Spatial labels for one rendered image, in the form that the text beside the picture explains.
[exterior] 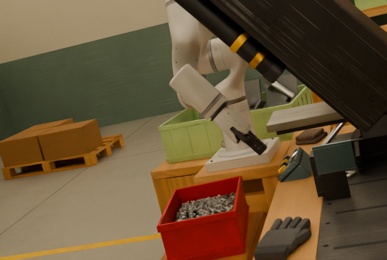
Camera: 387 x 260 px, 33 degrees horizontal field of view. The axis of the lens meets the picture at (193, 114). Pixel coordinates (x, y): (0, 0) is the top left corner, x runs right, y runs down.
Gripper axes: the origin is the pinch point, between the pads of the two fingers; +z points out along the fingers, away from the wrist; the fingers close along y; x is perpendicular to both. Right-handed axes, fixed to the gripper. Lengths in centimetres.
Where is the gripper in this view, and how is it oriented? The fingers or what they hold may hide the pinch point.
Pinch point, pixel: (258, 146)
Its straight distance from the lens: 192.1
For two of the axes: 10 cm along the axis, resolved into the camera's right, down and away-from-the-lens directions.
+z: 7.4, 6.7, -0.2
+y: -2.1, 2.1, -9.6
